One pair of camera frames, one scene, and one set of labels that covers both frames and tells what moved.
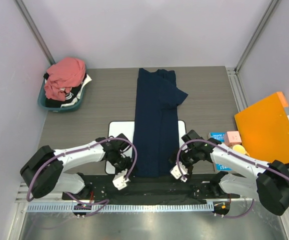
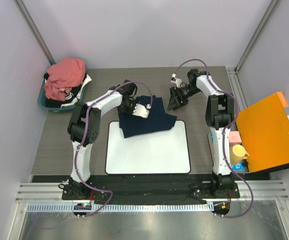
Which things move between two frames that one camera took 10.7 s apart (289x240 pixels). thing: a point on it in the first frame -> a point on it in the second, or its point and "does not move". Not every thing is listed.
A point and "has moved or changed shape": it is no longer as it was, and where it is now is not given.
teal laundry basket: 71,107 does not move
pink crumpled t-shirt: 68,73 does not move
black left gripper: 129,165 -> 131,112
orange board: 268,134 does not move
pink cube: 232,138 does not move
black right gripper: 189,168 -> 175,103
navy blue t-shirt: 155,147 has moved or changed shape
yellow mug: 240,149 does not move
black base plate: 153,187 does not move
